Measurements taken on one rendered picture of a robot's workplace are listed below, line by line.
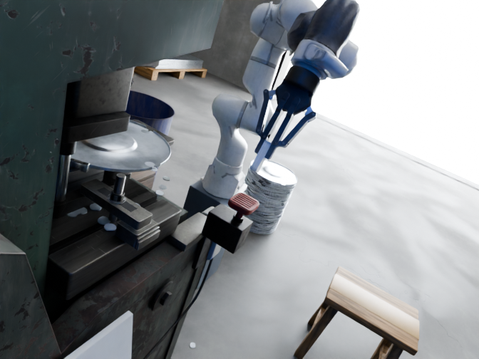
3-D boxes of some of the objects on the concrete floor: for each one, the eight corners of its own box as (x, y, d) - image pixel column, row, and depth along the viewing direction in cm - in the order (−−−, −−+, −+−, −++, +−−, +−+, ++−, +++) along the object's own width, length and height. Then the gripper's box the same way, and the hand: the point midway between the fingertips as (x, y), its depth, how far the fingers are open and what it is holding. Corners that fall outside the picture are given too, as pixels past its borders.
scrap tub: (122, 154, 246) (135, 86, 225) (170, 183, 233) (189, 114, 213) (69, 169, 210) (79, 90, 189) (123, 204, 197) (140, 123, 177)
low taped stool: (379, 363, 157) (419, 310, 142) (373, 409, 136) (419, 351, 122) (307, 319, 166) (338, 264, 152) (291, 355, 146) (326, 295, 131)
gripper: (333, 91, 80) (281, 186, 81) (281, 68, 83) (232, 159, 84) (334, 79, 73) (278, 183, 74) (277, 54, 76) (224, 154, 77)
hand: (261, 156), depth 79 cm, fingers closed
